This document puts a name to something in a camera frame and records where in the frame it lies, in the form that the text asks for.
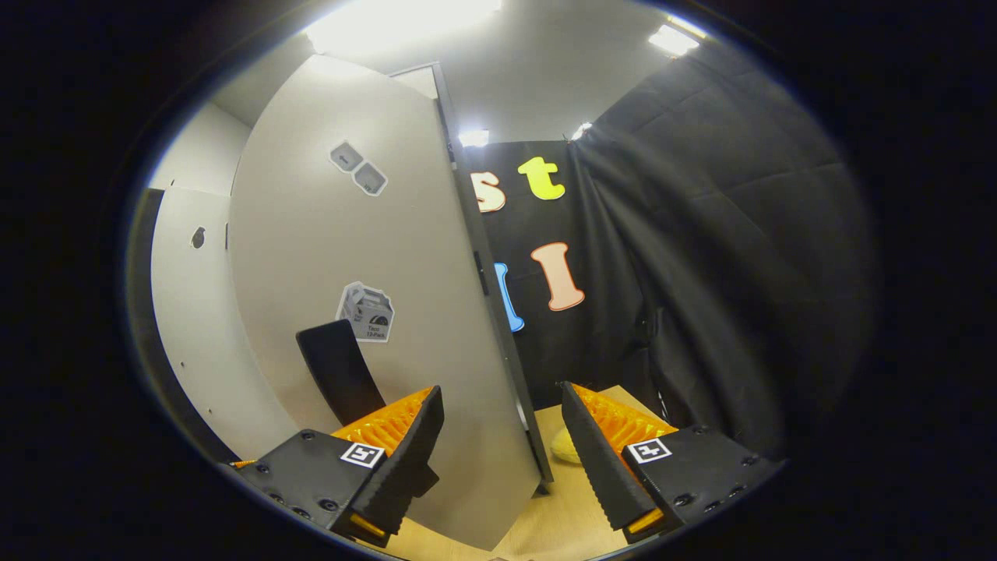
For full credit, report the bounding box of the black right door handle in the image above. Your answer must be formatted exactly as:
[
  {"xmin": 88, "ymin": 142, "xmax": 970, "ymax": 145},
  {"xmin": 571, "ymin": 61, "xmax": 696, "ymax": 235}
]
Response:
[{"xmin": 295, "ymin": 319, "xmax": 440, "ymax": 500}]

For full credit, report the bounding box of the grey cabinet door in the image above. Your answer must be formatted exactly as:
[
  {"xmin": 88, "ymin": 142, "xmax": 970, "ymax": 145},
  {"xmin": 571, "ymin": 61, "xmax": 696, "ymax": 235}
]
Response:
[
  {"xmin": 146, "ymin": 185, "xmax": 301, "ymax": 462},
  {"xmin": 228, "ymin": 55, "xmax": 555, "ymax": 552}
]

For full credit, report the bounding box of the black backdrop cloth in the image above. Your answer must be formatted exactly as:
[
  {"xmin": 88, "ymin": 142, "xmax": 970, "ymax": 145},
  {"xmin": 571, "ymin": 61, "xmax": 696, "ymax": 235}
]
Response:
[{"xmin": 458, "ymin": 39, "xmax": 875, "ymax": 460}]

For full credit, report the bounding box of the pale yellow object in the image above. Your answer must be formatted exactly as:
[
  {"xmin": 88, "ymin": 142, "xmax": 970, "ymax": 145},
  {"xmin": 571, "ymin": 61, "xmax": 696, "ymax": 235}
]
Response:
[{"xmin": 550, "ymin": 426, "xmax": 582, "ymax": 465}]

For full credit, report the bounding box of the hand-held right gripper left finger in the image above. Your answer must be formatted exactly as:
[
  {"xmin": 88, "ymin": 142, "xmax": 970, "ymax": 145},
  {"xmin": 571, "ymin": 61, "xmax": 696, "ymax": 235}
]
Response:
[{"xmin": 230, "ymin": 385, "xmax": 446, "ymax": 548}]

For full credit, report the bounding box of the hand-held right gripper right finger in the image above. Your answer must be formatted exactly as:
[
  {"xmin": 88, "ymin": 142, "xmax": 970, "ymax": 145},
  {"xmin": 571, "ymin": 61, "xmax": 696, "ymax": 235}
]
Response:
[{"xmin": 560, "ymin": 381, "xmax": 785, "ymax": 545}]

